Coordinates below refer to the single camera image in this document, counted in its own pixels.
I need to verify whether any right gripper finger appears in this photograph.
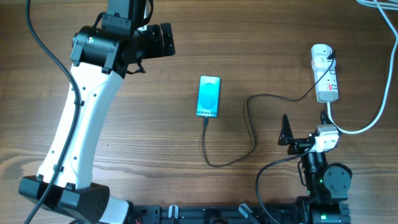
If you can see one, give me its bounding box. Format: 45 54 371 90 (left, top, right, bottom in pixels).
278 114 294 146
320 111 333 125

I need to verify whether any teal Galaxy smartphone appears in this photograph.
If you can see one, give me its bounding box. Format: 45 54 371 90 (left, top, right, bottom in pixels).
196 75 221 118

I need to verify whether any black USB charger cable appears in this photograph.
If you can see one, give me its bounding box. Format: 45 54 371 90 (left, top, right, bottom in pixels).
201 51 337 168

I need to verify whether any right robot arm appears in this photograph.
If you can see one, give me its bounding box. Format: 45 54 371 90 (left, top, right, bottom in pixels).
278 111 353 224

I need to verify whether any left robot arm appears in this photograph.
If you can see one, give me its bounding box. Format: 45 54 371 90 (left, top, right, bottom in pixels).
19 0 175 223

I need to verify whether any white power strip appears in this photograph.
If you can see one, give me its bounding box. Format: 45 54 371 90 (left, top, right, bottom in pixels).
311 44 339 103

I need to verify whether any white power strip cord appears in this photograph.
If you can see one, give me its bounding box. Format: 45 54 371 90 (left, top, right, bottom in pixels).
326 0 398 135

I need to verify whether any white cable bundle corner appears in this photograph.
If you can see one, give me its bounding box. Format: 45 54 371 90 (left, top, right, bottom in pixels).
356 0 398 11

